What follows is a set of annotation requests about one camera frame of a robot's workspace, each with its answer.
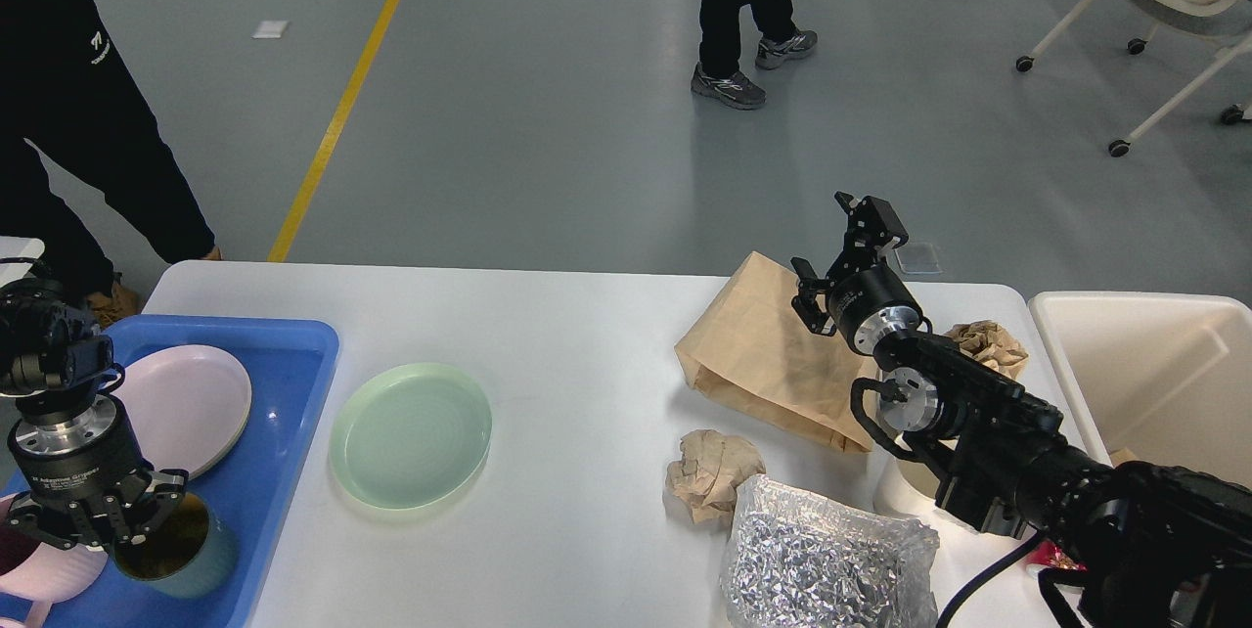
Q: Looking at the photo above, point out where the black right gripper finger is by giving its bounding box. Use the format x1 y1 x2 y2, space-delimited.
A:
790 256 841 337
833 191 911 279

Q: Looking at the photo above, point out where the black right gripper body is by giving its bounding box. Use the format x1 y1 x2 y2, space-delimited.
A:
818 263 924 357

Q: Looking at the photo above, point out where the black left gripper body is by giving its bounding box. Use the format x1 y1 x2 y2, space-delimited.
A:
8 393 148 520

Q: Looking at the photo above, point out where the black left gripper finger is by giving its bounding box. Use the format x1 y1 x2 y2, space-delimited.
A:
106 469 188 550
8 495 111 550

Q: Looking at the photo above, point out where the green mug yellow inside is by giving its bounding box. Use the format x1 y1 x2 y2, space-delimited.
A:
111 493 239 600

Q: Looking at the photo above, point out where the brown paper ball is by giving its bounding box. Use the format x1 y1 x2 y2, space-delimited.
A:
665 430 767 522

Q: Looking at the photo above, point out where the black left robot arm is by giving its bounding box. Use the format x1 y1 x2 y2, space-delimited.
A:
1 266 188 552

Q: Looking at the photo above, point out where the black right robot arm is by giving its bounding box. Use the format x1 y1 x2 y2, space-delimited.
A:
793 191 1251 627

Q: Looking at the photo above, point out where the white cup under arm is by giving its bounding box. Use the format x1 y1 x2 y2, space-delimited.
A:
871 458 938 519

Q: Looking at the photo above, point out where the pink mug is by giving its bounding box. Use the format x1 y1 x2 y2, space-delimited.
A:
1 494 109 627

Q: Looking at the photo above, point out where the brown paper bag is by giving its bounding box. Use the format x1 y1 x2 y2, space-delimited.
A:
675 251 876 453

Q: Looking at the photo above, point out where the pink plate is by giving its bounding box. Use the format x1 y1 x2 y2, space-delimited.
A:
113 344 253 479

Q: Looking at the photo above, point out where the crumpled paper ball right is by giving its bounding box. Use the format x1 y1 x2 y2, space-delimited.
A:
945 320 1029 382

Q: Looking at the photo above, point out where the blue plastic tray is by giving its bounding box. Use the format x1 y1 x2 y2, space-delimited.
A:
46 315 338 627

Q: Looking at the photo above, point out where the light green plate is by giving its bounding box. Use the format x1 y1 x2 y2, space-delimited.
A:
328 362 495 510

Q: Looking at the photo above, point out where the silver foil bubble bag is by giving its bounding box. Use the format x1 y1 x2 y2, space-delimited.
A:
720 473 940 627

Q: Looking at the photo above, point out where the person in black clothes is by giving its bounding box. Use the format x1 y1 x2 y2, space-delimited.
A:
691 0 819 111

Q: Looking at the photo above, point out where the white plastic bin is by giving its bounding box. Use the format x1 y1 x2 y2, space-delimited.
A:
1029 291 1251 485

